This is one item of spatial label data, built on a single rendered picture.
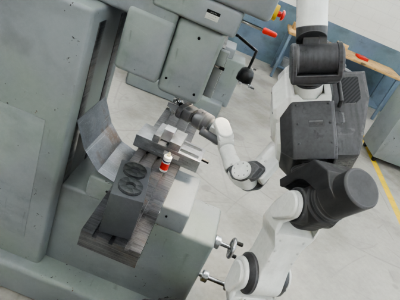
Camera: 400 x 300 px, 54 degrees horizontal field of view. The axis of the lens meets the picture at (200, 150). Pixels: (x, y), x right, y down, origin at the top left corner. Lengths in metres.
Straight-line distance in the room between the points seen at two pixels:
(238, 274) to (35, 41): 1.13
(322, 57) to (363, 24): 7.20
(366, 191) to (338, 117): 0.28
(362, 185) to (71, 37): 1.12
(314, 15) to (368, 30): 7.23
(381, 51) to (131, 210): 7.55
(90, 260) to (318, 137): 1.43
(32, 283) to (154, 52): 1.36
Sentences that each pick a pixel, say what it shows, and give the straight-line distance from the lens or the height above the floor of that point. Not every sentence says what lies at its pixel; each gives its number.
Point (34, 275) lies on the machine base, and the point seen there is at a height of 0.19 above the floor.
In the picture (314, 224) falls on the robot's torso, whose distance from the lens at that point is 1.20.
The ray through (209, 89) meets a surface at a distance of 1.68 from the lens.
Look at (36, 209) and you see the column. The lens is 2.04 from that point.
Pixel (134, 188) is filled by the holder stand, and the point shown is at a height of 1.10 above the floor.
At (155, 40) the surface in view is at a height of 1.51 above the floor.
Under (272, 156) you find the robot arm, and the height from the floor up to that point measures 1.32.
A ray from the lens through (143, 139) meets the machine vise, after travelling 1.96.
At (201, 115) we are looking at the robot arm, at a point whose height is 1.27.
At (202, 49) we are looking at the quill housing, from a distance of 1.55.
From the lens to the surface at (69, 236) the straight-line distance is 2.15.
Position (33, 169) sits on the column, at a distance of 1.90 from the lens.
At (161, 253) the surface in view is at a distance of 2.02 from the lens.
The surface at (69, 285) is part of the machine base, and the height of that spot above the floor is 0.20.
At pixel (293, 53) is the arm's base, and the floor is 1.73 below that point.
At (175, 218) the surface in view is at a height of 0.78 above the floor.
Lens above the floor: 1.96
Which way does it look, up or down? 29 degrees down
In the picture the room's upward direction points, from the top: 23 degrees clockwise
